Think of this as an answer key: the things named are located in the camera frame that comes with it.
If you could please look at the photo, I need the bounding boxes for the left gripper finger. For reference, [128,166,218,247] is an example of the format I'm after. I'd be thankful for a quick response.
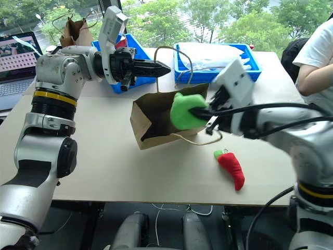
[132,59,171,70]
[132,68,172,79]

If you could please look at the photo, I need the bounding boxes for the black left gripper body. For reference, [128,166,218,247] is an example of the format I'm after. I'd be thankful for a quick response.
[109,47,137,92]

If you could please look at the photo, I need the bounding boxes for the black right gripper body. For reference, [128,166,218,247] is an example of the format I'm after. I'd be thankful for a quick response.
[205,87,236,136]

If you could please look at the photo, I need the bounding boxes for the green plush toy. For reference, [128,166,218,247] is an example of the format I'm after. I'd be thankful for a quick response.
[169,92,209,131]

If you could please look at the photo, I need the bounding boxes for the brown paper bag lying open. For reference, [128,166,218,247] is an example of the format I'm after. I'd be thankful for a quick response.
[129,45,224,151]

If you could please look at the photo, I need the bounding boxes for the red chili plush toy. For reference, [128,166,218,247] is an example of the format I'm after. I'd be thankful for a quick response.
[213,149,246,192]

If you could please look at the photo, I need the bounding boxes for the upright brown paper bag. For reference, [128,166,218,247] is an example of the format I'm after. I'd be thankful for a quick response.
[51,9,100,49]

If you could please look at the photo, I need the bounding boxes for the blue plastic bin with can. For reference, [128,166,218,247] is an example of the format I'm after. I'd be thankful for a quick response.
[91,33,157,94]

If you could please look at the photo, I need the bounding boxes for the blue plastic bin with bags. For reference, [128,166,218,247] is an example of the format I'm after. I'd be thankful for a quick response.
[173,42,263,84]

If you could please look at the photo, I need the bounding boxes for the clear plastic bags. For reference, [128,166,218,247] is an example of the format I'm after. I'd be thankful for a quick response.
[178,42,252,71]

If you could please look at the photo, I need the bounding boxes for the black backpack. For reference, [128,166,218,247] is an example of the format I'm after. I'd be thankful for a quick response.
[280,37,311,84]

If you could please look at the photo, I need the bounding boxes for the grey laptop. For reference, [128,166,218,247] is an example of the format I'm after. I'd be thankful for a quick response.
[0,31,44,113]

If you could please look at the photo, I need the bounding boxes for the person in white shirt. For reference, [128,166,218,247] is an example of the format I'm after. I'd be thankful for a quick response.
[292,19,333,116]

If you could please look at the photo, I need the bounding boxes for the grey rounded shape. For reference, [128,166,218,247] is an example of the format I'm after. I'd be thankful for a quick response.
[111,211,150,250]
[181,211,213,250]

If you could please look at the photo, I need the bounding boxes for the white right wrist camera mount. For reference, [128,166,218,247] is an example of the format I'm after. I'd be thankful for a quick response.
[212,58,257,108]

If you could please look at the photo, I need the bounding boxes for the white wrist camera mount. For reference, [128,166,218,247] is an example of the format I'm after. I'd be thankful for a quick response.
[98,6,130,85]
[212,58,257,108]

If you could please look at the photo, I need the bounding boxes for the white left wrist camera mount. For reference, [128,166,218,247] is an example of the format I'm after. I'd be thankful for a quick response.
[98,6,130,85]

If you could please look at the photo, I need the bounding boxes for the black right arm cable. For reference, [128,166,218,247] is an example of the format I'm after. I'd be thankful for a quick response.
[208,102,333,139]

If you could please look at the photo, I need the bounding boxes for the white cable under table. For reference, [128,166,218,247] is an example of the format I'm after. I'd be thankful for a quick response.
[152,203,214,247]

